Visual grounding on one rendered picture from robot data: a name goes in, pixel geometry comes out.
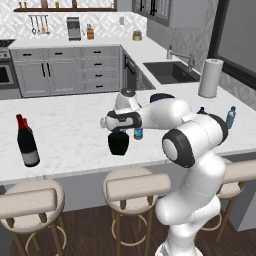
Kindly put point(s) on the black wine bottle red cap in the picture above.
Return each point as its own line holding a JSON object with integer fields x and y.
{"x": 28, "y": 146}

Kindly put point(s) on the blue plastic water bottle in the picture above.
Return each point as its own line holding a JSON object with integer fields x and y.
{"x": 231, "y": 117}

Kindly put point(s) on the dark dishwasher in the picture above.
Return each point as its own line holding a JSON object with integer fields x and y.
{"x": 130, "y": 73}

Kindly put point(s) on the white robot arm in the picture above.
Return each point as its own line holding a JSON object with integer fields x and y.
{"x": 200, "y": 186}

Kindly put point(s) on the wooden knife block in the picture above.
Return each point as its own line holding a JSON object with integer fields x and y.
{"x": 90, "y": 33}

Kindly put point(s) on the small brown jar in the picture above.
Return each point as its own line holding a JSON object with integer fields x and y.
{"x": 74, "y": 4}

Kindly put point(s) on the white paper towel roll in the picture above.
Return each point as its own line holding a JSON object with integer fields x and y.
{"x": 210, "y": 78}

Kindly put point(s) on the small yellow jar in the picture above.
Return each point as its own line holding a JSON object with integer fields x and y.
{"x": 57, "y": 4}

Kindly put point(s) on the hanging steel spoon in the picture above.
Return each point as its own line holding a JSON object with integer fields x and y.
{"x": 38, "y": 30}

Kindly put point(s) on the grey wall cupboards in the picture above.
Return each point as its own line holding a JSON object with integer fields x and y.
{"x": 180, "y": 11}

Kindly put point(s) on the grey toaster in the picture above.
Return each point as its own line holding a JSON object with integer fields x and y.
{"x": 74, "y": 30}

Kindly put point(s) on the beige wooden bar stool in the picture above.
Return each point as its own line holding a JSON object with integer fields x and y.
{"x": 240, "y": 170}
{"x": 26, "y": 203}
{"x": 136, "y": 186}

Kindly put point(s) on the grey soap dispenser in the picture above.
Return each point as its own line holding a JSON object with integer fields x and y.
{"x": 169, "y": 53}

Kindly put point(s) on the grey base cupboards run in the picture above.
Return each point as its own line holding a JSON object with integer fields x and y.
{"x": 66, "y": 71}

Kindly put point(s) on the steel oven with hob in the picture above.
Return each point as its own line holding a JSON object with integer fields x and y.
{"x": 6, "y": 73}

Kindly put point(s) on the dark kitchen sink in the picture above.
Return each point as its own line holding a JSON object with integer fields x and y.
{"x": 170, "y": 73}

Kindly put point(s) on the brown cutting board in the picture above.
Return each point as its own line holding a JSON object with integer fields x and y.
{"x": 44, "y": 3}

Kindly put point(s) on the dark wooden wall shelf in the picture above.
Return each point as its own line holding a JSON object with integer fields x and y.
{"x": 66, "y": 10}

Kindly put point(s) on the hanging steel ladle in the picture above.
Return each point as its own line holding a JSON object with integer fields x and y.
{"x": 33, "y": 30}

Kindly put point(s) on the steel tap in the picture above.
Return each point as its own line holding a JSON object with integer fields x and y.
{"x": 186, "y": 57}

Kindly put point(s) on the black framed window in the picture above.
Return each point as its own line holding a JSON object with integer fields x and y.
{"x": 238, "y": 36}

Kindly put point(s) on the clear plastic bottle teal label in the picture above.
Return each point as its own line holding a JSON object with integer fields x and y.
{"x": 138, "y": 134}

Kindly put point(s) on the hanging dark spatula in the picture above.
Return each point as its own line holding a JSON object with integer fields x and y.
{"x": 47, "y": 31}

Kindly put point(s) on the white wall outlet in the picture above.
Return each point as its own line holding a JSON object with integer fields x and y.
{"x": 121, "y": 20}

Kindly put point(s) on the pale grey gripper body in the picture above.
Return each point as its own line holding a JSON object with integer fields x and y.
{"x": 128, "y": 105}

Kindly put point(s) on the dark blue plastic bottle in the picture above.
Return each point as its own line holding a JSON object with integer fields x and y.
{"x": 201, "y": 110}

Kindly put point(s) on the tan round jar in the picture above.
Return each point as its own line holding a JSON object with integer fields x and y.
{"x": 137, "y": 36}

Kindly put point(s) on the small blue plastic bottle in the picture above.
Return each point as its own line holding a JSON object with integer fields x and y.
{"x": 123, "y": 131}

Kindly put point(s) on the hanging wooden spatula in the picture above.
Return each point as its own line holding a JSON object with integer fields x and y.
{"x": 43, "y": 28}

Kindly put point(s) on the utensil rail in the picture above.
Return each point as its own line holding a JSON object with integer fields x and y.
{"x": 38, "y": 15}

